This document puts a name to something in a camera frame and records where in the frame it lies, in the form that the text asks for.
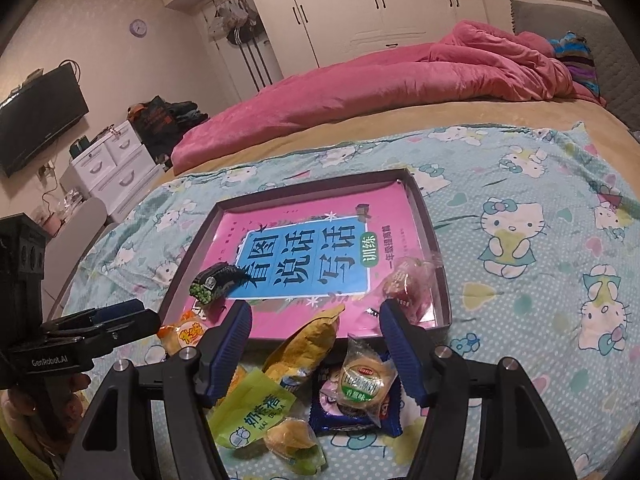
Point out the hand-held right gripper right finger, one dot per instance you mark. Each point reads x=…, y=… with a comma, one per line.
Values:
x=400, y=345

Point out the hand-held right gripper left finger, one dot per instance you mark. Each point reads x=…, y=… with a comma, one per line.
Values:
x=230, y=340

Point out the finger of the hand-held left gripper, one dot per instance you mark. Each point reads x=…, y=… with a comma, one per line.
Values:
x=130, y=327
x=120, y=308

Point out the orange yellow snack packet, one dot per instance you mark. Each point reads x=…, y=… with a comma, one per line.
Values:
x=182, y=335

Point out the round pastry green label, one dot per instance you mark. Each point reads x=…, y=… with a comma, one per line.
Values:
x=362, y=380

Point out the light green snack packet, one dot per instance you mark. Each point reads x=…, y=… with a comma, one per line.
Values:
x=250, y=410

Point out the long yellow snack packet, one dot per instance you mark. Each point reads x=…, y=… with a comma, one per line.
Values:
x=310, y=340

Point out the blue cookie packet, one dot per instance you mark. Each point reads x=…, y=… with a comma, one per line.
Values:
x=325, y=417

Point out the dark grey shallow box tray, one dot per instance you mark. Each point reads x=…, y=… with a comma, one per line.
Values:
x=300, y=190

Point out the person's left hand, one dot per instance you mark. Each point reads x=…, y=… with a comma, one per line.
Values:
x=75, y=395

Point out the black green pea snack packet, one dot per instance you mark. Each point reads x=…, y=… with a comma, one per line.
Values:
x=215, y=280

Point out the pink snack in clear wrapper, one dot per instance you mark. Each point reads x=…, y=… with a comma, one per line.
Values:
x=405, y=280

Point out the pink book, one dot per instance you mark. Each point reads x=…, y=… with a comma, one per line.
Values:
x=300, y=260

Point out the small dark box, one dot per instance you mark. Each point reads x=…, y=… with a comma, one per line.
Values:
x=80, y=147

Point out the light blue printed blanket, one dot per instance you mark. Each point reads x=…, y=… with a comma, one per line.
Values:
x=525, y=310

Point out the white drawer cabinet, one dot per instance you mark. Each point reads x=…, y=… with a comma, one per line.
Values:
x=115, y=160

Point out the black flat television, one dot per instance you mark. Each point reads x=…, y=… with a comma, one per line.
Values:
x=40, y=120

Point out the yellow patterned clothing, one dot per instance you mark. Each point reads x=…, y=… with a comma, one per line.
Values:
x=20, y=457

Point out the pile of dark clothes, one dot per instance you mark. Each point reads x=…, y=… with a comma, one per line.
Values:
x=160, y=120

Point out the white door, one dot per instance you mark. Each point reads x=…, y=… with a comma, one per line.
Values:
x=220, y=65

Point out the pink duvet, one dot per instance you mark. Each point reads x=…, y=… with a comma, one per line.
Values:
x=375, y=80

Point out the hanging bags and hats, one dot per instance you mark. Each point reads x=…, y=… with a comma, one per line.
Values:
x=235, y=15

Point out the striped colourful pillow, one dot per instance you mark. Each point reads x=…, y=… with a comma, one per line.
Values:
x=575, y=60

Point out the white wardrobe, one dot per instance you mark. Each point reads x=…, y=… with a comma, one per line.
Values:
x=390, y=5

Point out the grey quilted headboard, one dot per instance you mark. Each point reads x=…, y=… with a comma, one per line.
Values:
x=615, y=70

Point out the round purple wall clock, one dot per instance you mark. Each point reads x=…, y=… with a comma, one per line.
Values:
x=138, y=27

